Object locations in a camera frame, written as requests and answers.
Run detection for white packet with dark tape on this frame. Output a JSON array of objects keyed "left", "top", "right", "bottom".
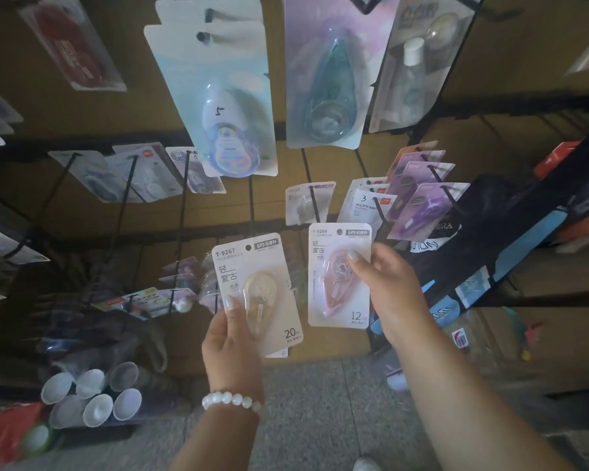
[{"left": 47, "top": 150, "right": 144, "bottom": 204}]

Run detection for clear plastic wrapped goods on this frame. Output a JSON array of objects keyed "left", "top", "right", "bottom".
[{"left": 439, "top": 308, "right": 545, "bottom": 371}]

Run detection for red hanging packet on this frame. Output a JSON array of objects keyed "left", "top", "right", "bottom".
[{"left": 16, "top": 0, "right": 128, "bottom": 93}]

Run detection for pale orange hanging packet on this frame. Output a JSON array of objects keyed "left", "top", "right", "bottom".
[{"left": 396, "top": 140, "right": 440, "bottom": 158}]

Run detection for black metal display rack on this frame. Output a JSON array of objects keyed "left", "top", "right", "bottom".
[{"left": 0, "top": 93, "right": 589, "bottom": 309}]

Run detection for white packets with red corner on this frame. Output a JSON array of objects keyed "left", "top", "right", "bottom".
[{"left": 337, "top": 177, "right": 398, "bottom": 226}]

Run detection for white packet with clear tape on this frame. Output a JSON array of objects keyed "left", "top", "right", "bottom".
[{"left": 112, "top": 143, "right": 185, "bottom": 202}]

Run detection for pink correction tape packet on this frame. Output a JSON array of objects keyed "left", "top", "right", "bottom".
[{"left": 307, "top": 222, "right": 373, "bottom": 328}]

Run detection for beige correction tape packet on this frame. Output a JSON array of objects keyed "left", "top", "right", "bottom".
[{"left": 212, "top": 233, "right": 304, "bottom": 359}]

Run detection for small white hanging packet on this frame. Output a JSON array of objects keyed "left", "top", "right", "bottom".
[{"left": 285, "top": 181, "right": 337, "bottom": 226}]

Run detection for stack of pale blue packets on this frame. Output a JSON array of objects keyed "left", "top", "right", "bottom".
[{"left": 143, "top": 0, "right": 279, "bottom": 178}]

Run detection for clear glue bottle packet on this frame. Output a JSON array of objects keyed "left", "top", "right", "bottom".
[{"left": 367, "top": 0, "right": 485, "bottom": 135}]

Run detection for purple correction tape packet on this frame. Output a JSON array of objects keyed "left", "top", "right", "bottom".
[
  {"left": 387, "top": 182, "right": 471, "bottom": 241},
  {"left": 388, "top": 150, "right": 447, "bottom": 192},
  {"left": 386, "top": 162, "right": 456, "bottom": 222}
]

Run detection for pink packets on low hook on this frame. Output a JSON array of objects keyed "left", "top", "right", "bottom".
[{"left": 158, "top": 255, "right": 223, "bottom": 312}]

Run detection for clear packets on hook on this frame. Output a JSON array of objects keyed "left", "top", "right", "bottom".
[{"left": 0, "top": 221, "right": 51, "bottom": 266}]

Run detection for black hanging bag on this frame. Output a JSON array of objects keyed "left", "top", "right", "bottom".
[{"left": 402, "top": 174, "right": 560, "bottom": 309}]

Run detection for person's right hand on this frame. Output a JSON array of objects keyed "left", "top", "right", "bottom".
[{"left": 348, "top": 242, "right": 436, "bottom": 348}]

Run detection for person's left hand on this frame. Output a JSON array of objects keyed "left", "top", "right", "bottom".
[{"left": 201, "top": 293, "right": 266, "bottom": 403}]

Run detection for person's left forearm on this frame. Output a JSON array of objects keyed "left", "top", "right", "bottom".
[{"left": 169, "top": 406, "right": 262, "bottom": 471}]

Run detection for orange-red box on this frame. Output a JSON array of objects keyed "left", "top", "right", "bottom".
[{"left": 533, "top": 140, "right": 583, "bottom": 180}]

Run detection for white packet with patterned tape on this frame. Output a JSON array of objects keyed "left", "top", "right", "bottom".
[{"left": 165, "top": 146, "right": 227, "bottom": 196}]

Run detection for white pearl bracelet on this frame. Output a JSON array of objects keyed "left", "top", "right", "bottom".
[{"left": 201, "top": 391, "right": 264, "bottom": 413}]

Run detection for bundle of white-capped tubes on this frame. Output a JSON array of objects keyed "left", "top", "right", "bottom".
[{"left": 40, "top": 361, "right": 144, "bottom": 430}]

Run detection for red plastic bag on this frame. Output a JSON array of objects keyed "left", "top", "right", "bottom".
[{"left": 0, "top": 401, "right": 46, "bottom": 467}]

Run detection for black bag with blue trim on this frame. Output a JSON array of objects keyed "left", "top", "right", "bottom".
[{"left": 422, "top": 117, "right": 589, "bottom": 334}]

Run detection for colourful flat packet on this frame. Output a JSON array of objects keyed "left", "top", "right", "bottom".
[{"left": 90, "top": 287, "right": 198, "bottom": 320}]

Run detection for teal correction tape packet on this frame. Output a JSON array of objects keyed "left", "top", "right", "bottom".
[{"left": 283, "top": 0, "right": 404, "bottom": 150}]

